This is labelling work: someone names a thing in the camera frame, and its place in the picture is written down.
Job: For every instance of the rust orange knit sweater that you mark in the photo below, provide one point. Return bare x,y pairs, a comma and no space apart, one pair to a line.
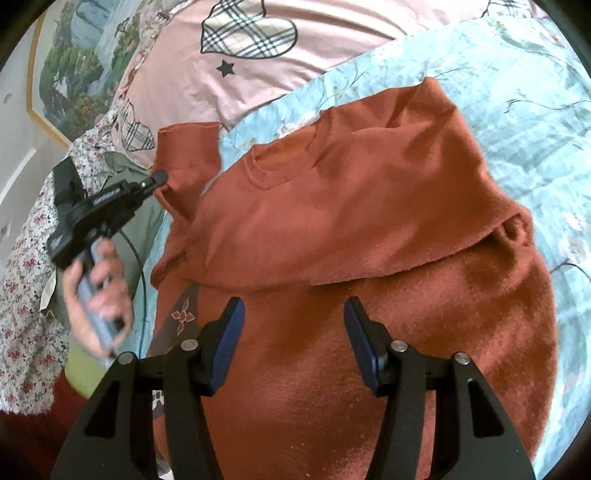
388,199

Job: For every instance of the white red floral bedsheet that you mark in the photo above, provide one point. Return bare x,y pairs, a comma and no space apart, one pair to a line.
35,346

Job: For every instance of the green pillow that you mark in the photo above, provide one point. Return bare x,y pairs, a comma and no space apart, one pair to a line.
133,244

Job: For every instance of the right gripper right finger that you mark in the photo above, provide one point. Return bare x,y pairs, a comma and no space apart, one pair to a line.
474,437

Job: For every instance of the pink plaid-heart duvet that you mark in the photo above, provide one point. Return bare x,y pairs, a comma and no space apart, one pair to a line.
217,61

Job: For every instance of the framed landscape painting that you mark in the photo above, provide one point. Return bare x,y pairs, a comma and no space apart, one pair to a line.
79,52

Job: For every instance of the light blue floral quilt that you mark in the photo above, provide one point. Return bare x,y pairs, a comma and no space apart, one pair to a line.
526,98

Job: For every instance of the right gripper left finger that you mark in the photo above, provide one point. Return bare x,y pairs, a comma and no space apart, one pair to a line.
113,436

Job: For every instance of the person's left hand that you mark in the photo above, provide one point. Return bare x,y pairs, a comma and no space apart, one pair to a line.
111,302

